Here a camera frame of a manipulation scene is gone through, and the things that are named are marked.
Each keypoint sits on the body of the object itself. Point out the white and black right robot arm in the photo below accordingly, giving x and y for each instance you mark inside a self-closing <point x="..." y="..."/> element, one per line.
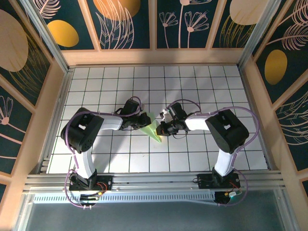
<point x="226" y="132"/>

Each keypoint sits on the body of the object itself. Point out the aluminium corner post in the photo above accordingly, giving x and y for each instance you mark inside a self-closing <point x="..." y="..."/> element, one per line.
<point x="260" y="31"/>
<point x="47" y="36"/>

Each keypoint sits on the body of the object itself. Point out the wiring module with circuit board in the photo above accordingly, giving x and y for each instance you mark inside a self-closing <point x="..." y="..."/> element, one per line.
<point x="223" y="199"/>

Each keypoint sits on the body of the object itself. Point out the aluminium mounting rail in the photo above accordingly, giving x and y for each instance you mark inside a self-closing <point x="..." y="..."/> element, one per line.
<point x="154" y="180"/>

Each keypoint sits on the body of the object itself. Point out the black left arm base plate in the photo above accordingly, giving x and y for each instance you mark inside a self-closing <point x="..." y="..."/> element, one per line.
<point x="107" y="179"/>

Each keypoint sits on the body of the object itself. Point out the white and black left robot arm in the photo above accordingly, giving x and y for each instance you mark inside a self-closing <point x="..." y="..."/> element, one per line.
<point x="79" y="142"/>

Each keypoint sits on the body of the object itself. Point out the aluminium side rail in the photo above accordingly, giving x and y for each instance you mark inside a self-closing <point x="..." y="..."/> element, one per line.
<point x="56" y="120"/>
<point x="249" y="96"/>

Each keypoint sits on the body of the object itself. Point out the green paper sheet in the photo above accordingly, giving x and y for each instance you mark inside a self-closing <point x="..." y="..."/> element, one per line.
<point x="150" y="131"/>

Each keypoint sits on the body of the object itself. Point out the black wiring connector module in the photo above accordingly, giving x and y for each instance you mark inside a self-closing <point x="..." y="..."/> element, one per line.
<point x="87" y="199"/>

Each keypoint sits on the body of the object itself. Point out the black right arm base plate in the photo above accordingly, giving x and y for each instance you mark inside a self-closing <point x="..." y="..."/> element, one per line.
<point x="204" y="181"/>

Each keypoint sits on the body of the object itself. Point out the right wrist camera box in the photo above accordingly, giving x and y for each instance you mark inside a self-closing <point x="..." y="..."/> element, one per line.
<point x="166" y="115"/>

